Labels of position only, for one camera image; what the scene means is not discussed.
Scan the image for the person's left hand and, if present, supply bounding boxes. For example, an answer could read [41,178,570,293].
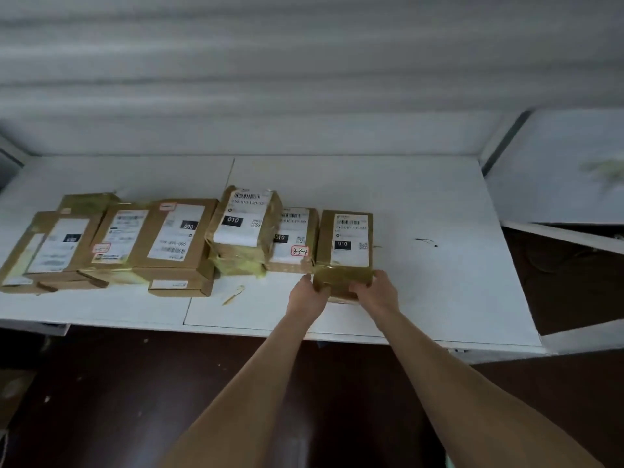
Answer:
[287,276,334,328]

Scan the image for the person's right hand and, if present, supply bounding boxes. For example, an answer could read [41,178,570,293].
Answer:
[349,270,400,323]

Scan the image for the brown taped parcel box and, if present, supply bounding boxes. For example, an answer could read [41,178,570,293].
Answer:
[312,210,375,304]

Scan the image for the person's right forearm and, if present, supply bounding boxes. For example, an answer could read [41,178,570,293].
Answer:
[369,307,607,468]

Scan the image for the person's left forearm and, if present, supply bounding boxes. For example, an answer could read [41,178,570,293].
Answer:
[158,309,333,468]

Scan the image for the row of brown cardboard parcels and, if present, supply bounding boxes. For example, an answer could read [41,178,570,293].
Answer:
[0,185,320,299]

